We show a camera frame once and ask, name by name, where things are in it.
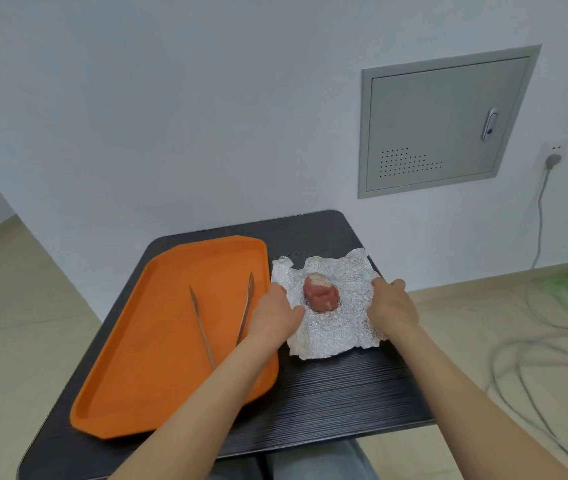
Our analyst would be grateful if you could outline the person's right hand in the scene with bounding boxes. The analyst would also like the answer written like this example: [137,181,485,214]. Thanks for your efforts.
[366,277,420,341]

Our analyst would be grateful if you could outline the person's left hand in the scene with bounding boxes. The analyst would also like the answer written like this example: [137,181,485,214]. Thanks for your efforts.
[245,282,307,352]

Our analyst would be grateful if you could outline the aluminium foil sheet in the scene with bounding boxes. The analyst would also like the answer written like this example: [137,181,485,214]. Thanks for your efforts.
[270,248,388,360]

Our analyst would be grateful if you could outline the person's right forearm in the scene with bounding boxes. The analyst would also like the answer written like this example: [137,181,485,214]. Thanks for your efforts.
[388,325,568,480]

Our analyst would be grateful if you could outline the person's left forearm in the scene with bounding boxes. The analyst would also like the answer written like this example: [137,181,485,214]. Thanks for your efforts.
[108,337,287,480]

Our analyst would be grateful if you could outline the raw meat piece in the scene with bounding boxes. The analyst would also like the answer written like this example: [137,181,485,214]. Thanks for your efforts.
[303,275,340,314]

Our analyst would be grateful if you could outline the wooden tongs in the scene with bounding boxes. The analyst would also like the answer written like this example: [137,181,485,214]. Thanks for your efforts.
[188,272,256,372]

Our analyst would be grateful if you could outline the orange plastic tray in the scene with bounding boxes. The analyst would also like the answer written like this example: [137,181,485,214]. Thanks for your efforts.
[69,235,280,440]

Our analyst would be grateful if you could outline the grey panel latch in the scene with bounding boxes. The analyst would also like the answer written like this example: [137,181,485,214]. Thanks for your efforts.
[481,108,499,142]

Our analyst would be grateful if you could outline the grey metal wall panel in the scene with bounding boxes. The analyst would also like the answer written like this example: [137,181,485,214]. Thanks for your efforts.
[358,44,543,200]

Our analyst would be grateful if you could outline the grey floor cables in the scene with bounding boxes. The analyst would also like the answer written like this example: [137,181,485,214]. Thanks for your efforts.
[489,285,568,480]

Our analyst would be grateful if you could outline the white plug with cable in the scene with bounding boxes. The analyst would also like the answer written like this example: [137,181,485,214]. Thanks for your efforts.
[532,153,563,270]

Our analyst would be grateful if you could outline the white wall socket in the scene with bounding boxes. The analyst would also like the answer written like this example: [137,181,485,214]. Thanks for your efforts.
[538,139,568,171]

